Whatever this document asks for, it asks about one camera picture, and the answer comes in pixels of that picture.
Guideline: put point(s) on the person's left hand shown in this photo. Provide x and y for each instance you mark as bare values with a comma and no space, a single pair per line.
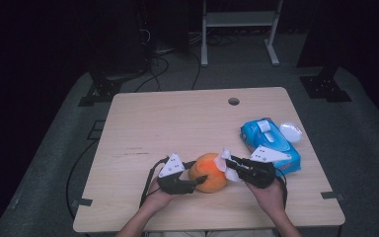
158,199

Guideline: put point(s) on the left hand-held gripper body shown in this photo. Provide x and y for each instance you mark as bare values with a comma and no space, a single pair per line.
176,186

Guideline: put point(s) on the orange plush toy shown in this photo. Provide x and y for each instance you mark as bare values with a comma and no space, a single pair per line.
212,177

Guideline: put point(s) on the white plastic pack lid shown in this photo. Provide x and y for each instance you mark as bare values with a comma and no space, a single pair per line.
291,132

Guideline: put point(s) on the white wet wipe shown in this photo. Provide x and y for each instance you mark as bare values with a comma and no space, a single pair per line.
222,163

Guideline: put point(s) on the blue wet wipe pack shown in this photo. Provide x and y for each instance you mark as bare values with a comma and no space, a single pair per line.
288,164

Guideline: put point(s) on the white metal stand frame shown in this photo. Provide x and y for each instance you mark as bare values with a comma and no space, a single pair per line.
204,39

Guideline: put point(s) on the black stand base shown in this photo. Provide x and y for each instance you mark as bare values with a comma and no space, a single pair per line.
102,89
324,87

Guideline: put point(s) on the grey tape strip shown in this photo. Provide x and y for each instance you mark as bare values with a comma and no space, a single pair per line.
80,202
331,195

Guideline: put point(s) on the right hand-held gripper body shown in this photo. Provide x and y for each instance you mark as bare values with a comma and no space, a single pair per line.
260,174

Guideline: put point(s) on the person's right hand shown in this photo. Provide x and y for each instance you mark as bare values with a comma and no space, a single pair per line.
269,199

